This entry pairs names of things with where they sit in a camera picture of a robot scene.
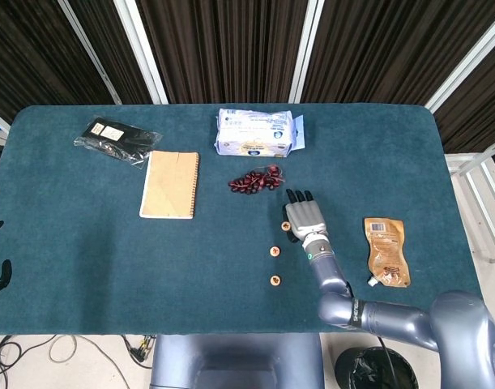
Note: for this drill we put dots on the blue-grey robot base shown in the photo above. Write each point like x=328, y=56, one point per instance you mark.
x=239, y=360

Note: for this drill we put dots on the bunch of dark red grapes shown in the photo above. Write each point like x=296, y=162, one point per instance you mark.
x=251, y=182

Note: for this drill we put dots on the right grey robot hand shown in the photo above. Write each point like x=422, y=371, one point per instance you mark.
x=305, y=219

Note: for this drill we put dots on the teal table cloth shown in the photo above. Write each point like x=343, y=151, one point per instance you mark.
x=150, y=263

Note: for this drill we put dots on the wooden token bottom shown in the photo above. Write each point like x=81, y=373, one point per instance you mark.
x=275, y=280

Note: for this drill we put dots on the aluminium frame rack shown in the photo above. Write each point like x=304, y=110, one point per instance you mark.
x=480, y=202

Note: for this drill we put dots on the white frame post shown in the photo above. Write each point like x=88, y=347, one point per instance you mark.
x=141, y=48
x=466, y=65
x=88, y=48
x=306, y=48

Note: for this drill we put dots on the black item in plastic bag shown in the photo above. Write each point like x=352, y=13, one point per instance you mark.
x=121, y=139

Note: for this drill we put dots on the brown spout pouch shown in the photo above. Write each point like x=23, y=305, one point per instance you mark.
x=389, y=251

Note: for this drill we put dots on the round wooden chess piece red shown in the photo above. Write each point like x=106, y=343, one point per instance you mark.
x=286, y=225
x=275, y=251

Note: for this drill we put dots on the black trash bin with bag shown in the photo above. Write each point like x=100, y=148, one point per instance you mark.
x=364, y=370

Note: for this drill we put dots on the white purple tissue pack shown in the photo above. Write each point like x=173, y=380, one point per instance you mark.
x=251, y=129

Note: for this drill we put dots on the spiral-bound yellow notebook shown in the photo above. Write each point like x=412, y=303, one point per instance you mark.
x=170, y=186

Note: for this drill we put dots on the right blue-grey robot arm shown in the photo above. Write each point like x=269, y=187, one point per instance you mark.
x=393, y=318

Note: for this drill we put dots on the dark brown pleated curtain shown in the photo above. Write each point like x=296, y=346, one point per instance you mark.
x=231, y=48

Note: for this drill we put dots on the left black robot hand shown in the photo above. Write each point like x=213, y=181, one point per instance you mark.
x=4, y=275

